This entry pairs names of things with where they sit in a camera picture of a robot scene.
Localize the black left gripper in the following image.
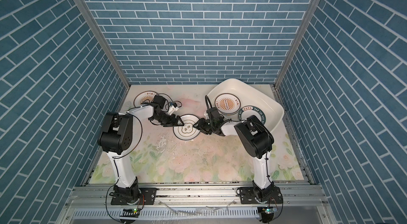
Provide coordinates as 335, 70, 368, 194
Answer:
153, 112, 185, 126

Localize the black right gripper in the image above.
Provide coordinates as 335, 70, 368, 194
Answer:
193, 118, 216, 136

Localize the white plate grey emblem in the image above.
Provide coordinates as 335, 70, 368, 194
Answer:
173, 114, 200, 141

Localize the orange sunburst plate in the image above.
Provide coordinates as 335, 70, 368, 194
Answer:
133, 91, 157, 107
215, 93, 241, 115

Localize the green rim plate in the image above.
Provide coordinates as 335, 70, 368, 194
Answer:
238, 105, 266, 124

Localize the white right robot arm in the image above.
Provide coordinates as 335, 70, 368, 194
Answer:
193, 107, 274, 190

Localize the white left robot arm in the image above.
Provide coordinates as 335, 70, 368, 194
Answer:
98, 105, 184, 190

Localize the white plastic bin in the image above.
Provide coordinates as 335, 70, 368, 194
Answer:
208, 79, 284, 137

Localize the floral table mat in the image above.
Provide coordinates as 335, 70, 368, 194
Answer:
90, 85, 306, 184

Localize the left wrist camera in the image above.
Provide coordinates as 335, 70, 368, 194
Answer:
151, 94, 180, 115

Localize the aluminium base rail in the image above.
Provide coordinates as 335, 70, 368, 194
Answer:
57, 182, 333, 224

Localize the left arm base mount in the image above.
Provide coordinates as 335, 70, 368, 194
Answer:
109, 181, 157, 206

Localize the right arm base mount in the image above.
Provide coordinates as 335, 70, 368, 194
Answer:
236, 182, 284, 204

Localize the aluminium corner post left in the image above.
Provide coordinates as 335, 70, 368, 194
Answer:
55, 0, 131, 90

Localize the aluminium corner post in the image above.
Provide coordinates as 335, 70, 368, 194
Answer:
274, 0, 335, 89
55, 0, 131, 90

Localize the aluminium corner post right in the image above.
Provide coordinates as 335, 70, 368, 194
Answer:
274, 0, 335, 89

